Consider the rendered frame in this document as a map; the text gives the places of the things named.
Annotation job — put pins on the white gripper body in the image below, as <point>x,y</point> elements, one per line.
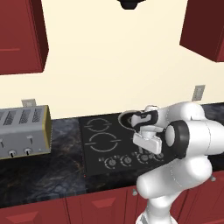
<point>148,142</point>

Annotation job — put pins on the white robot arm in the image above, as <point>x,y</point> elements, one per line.
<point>186,163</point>

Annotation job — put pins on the black hob knob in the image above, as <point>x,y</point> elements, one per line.
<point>126,160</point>
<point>144,158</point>
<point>111,162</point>
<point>159,156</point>

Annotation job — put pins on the black pan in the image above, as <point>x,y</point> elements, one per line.
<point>125,119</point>

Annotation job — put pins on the black hob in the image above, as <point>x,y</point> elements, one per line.
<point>99,151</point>

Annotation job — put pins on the grey cupboard knob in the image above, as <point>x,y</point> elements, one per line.
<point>213,178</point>
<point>134,192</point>

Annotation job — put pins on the dark red cupboard door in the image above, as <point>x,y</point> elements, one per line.
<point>137,210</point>
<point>32,213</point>
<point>204,201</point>
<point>99,207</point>

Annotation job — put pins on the silver four-slot toaster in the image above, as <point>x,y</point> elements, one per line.
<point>23,134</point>

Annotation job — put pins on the black extractor hood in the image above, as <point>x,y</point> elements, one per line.
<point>129,3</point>

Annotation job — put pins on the grey wall socket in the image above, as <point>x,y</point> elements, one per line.
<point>28,102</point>
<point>199,92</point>

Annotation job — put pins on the dark red wall cupboard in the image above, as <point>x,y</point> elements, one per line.
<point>17,35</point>
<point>204,26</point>

